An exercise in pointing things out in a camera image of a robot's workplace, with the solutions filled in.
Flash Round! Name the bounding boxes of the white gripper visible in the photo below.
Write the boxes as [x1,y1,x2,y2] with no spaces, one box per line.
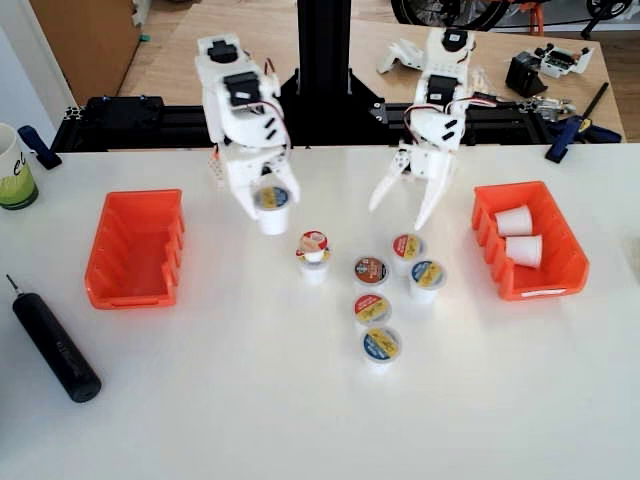
[222,99,301,221]
[368,105,466,232]

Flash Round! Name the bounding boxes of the blue lid coffee pod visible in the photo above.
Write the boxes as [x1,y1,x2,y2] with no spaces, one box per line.
[294,248,332,286]
[359,325,404,370]
[407,259,447,305]
[252,183,294,236]

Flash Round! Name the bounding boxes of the red lid coffee pod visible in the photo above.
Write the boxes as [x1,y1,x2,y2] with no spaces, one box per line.
[390,233,429,276]
[493,205,534,238]
[352,293,392,329]
[504,233,545,271]

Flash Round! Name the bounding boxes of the coffee pod with peeled lid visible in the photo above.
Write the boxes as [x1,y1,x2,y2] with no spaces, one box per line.
[298,229,331,261]

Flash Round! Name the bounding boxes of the brown lid coffee pod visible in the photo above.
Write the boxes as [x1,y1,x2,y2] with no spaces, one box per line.
[352,255,391,296]

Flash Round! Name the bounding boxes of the clear bag of small parts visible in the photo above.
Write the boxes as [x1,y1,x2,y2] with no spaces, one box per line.
[468,67,494,92]

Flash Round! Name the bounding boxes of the white printed plastic part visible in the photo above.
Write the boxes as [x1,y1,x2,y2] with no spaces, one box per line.
[375,38,429,75]

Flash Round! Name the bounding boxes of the black printed plastic part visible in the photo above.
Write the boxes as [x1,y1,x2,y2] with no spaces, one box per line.
[504,52,549,99]

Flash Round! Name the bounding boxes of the orange plastic storage bin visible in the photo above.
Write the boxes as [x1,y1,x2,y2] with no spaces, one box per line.
[83,188,186,311]
[471,180,591,303]

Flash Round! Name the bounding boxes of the metal hand tools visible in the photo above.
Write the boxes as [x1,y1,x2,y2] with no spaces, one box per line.
[519,94,576,124]

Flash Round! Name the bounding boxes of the blue black bar clamp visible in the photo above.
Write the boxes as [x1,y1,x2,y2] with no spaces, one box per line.
[544,82,624,164]

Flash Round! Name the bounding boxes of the black bicycle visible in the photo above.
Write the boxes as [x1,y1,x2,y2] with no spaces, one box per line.
[389,0,634,40]

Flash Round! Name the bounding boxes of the brown wooden cabinet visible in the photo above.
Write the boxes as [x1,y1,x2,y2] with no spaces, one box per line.
[28,0,144,104]

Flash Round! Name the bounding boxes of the white and green mug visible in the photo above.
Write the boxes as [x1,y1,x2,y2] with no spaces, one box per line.
[0,123,40,211]

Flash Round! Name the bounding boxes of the black electric screwdriver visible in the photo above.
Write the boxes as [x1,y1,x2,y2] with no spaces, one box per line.
[5,273,103,404]

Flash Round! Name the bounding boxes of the black aluminium frame rail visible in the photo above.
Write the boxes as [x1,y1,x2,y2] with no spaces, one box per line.
[49,97,556,151]

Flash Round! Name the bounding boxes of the black handled screwdriver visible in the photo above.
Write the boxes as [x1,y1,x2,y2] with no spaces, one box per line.
[474,90,521,104]

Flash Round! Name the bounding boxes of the black aluminium frame post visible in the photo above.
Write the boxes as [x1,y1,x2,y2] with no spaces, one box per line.
[269,0,386,106]

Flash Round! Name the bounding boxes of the blue handled clamp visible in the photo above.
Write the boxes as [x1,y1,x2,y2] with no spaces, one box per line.
[17,124,64,171]

